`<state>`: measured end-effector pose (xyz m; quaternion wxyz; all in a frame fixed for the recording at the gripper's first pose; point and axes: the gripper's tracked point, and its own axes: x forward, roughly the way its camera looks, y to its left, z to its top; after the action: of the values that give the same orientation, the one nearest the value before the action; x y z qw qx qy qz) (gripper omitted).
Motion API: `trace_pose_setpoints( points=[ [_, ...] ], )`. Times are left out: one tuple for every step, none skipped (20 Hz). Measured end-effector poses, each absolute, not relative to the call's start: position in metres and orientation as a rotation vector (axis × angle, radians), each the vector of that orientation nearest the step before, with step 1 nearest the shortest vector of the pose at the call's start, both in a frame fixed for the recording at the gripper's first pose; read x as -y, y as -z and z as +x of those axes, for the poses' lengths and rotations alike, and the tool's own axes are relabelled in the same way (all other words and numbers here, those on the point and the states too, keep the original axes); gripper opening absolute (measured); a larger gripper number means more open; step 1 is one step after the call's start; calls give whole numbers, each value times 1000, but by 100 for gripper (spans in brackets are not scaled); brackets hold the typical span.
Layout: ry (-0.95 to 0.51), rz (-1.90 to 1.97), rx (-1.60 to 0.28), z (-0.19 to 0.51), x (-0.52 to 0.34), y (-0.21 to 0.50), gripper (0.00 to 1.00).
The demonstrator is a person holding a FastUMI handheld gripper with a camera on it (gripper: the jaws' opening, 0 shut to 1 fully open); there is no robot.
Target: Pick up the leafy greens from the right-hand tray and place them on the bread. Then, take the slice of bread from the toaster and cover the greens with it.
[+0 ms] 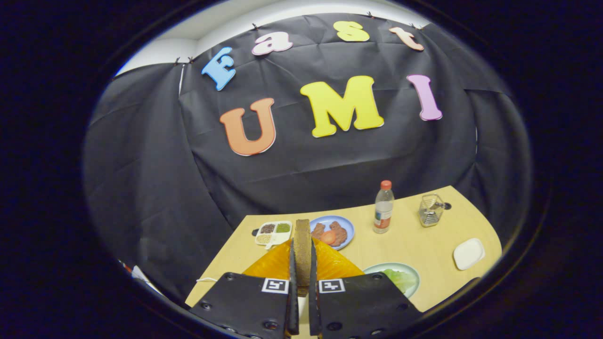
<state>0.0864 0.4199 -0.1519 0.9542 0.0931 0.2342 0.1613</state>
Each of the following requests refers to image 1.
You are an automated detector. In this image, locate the white divided seasoning tray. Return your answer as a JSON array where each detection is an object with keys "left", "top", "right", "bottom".
[{"left": 255, "top": 221, "right": 293, "bottom": 250}]

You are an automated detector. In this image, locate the clear bottle red cap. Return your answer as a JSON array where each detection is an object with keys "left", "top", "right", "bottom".
[{"left": 373, "top": 180, "right": 395, "bottom": 234}]

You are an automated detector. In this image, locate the metal wire utensil holder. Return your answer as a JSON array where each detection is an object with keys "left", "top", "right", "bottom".
[{"left": 419, "top": 194, "right": 445, "bottom": 228}]

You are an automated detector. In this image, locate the blue plate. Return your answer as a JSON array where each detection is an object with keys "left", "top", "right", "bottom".
[{"left": 310, "top": 216, "right": 355, "bottom": 251}]

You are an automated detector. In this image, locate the brown bread slice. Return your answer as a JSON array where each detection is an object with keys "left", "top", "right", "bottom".
[{"left": 294, "top": 219, "right": 312, "bottom": 297}]

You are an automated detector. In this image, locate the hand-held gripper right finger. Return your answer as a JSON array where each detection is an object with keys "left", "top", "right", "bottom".
[{"left": 309, "top": 238, "right": 422, "bottom": 339}]

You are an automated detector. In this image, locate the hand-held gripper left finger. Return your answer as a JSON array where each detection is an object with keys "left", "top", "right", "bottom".
[{"left": 190, "top": 239, "right": 300, "bottom": 339}]

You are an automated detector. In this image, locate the pale green plate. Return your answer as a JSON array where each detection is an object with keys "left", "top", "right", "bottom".
[{"left": 363, "top": 262, "right": 420, "bottom": 299}]

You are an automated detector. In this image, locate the green lettuce leaf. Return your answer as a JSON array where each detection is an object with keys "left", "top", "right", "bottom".
[{"left": 382, "top": 268, "right": 416, "bottom": 294}]

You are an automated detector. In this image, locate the small white tray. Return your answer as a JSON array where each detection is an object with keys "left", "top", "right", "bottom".
[{"left": 453, "top": 238, "right": 485, "bottom": 271}]

